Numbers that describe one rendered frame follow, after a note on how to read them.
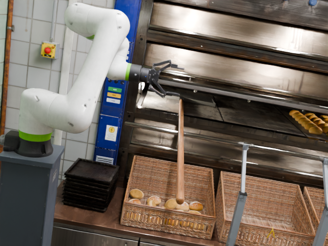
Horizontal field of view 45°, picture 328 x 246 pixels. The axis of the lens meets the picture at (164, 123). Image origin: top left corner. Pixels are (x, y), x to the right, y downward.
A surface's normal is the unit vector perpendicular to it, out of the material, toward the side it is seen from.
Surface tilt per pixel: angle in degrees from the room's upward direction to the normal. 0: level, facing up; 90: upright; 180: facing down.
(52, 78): 90
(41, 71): 90
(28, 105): 89
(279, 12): 90
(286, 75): 70
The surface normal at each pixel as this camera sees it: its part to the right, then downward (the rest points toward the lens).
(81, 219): 0.18, -0.95
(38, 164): 0.03, 0.27
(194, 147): 0.02, -0.08
